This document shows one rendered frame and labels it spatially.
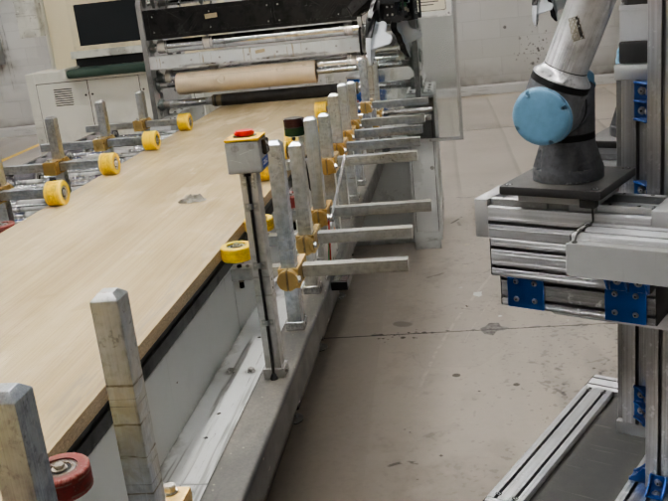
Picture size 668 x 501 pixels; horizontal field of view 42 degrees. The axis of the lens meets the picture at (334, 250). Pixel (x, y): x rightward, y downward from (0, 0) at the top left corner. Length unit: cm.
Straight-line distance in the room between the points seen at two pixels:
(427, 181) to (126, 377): 387
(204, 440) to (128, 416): 75
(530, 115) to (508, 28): 931
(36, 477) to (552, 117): 119
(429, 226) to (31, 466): 417
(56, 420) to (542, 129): 102
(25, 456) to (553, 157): 132
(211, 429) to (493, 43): 947
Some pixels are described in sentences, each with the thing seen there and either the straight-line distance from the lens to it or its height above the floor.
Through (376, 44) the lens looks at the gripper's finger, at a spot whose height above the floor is 136.
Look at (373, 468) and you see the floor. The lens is 285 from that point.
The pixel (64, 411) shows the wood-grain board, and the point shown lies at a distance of 142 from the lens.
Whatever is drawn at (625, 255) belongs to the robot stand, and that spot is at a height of 94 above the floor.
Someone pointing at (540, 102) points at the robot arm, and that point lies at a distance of 171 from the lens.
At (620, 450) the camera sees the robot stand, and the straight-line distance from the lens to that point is 251.
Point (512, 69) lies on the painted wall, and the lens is 1107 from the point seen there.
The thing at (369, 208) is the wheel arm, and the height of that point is 85.
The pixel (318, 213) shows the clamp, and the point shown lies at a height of 87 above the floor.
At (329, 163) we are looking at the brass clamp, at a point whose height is 96.
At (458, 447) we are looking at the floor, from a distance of 293.
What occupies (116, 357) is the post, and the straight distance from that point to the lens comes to 107.
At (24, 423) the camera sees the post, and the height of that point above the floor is 113.
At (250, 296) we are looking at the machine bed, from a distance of 247.
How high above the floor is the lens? 149
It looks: 17 degrees down
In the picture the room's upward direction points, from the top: 6 degrees counter-clockwise
